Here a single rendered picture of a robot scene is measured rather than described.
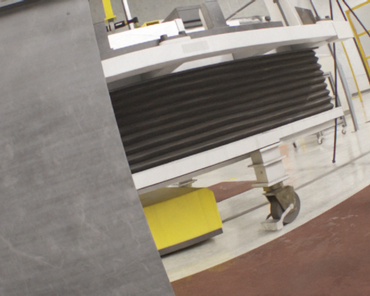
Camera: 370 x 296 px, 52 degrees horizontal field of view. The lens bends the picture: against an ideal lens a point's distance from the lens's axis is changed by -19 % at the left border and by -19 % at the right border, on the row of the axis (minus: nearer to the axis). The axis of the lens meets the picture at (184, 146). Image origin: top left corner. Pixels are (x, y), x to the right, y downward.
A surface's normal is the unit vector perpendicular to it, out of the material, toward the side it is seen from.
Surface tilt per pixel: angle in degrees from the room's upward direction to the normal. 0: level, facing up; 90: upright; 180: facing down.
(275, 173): 90
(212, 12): 90
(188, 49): 90
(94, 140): 90
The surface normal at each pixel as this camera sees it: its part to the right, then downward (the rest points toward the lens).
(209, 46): 0.32, -0.07
